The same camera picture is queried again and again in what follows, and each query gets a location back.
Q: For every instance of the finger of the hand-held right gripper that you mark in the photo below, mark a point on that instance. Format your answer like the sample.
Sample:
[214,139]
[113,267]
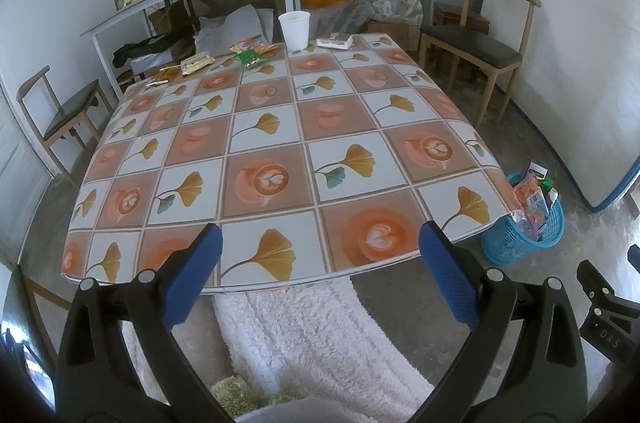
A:
[610,328]
[635,255]

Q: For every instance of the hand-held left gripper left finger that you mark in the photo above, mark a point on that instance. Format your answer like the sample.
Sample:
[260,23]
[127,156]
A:
[192,273]

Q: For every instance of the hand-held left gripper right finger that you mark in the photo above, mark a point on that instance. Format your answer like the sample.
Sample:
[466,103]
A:
[447,275]

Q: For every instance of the blue plastic basket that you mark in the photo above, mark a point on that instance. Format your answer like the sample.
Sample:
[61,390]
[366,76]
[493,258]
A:
[505,238]

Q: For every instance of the green wrapper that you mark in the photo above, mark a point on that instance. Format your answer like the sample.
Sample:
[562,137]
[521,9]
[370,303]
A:
[550,190]

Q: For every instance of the white fluffy blanket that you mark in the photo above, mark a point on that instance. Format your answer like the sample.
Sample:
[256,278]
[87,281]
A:
[300,338]

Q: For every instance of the green fluffy cloth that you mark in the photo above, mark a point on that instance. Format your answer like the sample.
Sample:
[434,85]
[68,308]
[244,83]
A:
[235,395]

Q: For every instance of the white door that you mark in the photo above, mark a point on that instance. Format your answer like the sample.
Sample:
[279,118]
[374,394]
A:
[17,183]

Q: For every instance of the golden brown sachet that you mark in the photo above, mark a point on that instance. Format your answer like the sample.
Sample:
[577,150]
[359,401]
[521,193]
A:
[166,74]

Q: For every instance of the wooden chair with dark seat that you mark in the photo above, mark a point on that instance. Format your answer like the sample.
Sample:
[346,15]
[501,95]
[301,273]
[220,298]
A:
[70,108]
[470,45]

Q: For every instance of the yellow snack packet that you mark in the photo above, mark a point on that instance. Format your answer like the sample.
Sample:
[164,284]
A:
[196,63]

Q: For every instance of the white mattress with blue edge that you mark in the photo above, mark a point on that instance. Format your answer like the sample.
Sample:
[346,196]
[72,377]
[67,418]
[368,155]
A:
[575,53]

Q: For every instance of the green snack packet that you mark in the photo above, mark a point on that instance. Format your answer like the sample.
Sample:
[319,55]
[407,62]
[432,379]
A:
[252,57]

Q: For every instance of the dark cloth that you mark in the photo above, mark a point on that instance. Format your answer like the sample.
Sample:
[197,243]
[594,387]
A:
[145,48]

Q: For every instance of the orange snack packet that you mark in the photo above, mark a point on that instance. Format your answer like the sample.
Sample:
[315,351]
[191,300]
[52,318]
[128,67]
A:
[252,44]

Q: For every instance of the large white sack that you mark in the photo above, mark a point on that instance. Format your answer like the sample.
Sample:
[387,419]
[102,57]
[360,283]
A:
[235,23]

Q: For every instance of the flat pale packet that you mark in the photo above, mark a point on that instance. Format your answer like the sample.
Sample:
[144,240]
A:
[335,41]

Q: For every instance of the white paper cup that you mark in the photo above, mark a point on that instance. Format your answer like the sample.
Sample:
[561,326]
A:
[295,30]

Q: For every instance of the small dark wooden stool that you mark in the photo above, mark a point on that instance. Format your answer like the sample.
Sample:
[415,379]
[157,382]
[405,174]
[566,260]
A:
[460,10]

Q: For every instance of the white printed plastic bag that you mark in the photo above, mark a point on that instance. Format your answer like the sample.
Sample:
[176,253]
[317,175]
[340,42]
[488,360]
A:
[407,3]

